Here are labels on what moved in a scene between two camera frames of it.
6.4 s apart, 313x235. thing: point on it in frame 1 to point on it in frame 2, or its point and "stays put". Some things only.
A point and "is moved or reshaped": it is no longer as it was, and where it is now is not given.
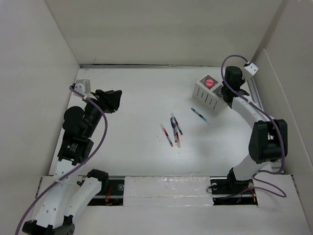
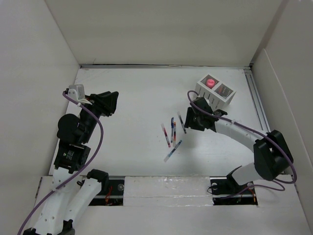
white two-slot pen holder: x=208 y=94 stays put
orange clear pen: x=178 y=139 to x=181 y=122
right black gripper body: x=242 y=81 to x=193 y=120
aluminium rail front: x=110 y=191 stays put
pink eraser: x=209 y=83 stays put
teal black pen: x=200 y=115 is moved or reshaped
